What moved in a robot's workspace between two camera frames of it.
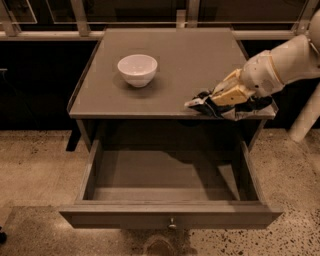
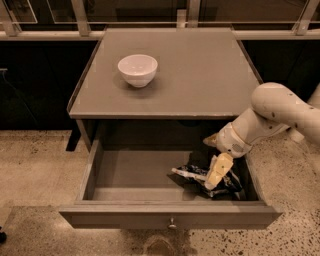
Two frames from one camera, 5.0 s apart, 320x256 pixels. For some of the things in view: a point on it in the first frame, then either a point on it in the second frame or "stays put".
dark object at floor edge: (3, 236) stays put
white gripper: (259, 76) -> (230, 141)
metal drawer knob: (172, 225) stays put
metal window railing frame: (80, 29) stays put
